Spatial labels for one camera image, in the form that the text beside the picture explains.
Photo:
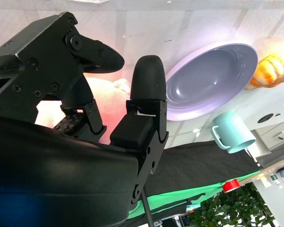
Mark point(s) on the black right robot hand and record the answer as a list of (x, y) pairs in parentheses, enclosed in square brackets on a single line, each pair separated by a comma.
[(61, 165)]

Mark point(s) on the pink plush doll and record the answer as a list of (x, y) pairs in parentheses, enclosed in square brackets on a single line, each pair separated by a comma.
[(106, 99)]

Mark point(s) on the lavender round plate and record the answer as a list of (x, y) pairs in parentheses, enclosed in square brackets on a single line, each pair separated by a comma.
[(203, 82)]

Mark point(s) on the green cloth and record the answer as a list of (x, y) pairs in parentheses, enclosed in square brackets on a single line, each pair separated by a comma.
[(180, 197)]

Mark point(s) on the black backdrop cloth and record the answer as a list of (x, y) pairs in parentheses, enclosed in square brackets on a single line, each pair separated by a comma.
[(191, 165)]

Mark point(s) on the red tape roll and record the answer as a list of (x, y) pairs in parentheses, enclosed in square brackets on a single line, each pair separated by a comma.
[(230, 185)]

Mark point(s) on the light blue mug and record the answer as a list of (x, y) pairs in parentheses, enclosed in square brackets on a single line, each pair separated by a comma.
[(232, 130)]

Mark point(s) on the green leafy plant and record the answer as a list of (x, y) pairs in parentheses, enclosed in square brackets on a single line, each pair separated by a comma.
[(236, 208)]

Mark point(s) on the black table grommet hole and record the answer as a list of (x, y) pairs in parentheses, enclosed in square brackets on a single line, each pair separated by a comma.
[(265, 118)]

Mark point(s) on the grey drawer cabinet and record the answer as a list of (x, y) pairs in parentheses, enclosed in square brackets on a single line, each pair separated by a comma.
[(274, 136)]

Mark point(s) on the orange white striped pumpkin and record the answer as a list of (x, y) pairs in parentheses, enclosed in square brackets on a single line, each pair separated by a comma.
[(272, 68)]

